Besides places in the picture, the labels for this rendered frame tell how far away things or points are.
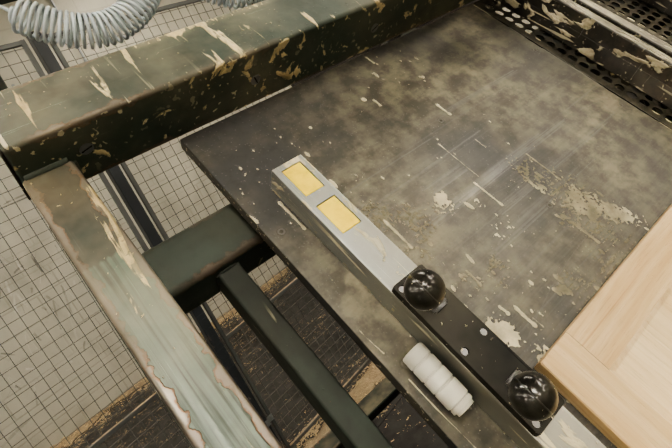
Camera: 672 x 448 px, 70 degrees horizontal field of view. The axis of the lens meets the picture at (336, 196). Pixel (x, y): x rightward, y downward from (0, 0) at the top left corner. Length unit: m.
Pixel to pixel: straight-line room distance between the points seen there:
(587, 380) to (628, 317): 0.11
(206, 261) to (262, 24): 0.36
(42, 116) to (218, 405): 0.38
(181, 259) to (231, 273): 0.07
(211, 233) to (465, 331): 0.35
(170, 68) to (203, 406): 0.42
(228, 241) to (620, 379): 0.49
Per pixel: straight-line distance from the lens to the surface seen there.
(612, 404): 0.64
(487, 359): 0.55
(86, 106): 0.66
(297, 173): 0.64
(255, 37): 0.75
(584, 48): 1.11
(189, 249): 0.66
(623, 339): 0.68
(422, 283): 0.44
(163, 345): 0.52
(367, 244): 0.58
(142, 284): 0.55
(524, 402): 0.44
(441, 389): 0.55
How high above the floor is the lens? 1.70
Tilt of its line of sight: 12 degrees down
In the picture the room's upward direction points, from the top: 26 degrees counter-clockwise
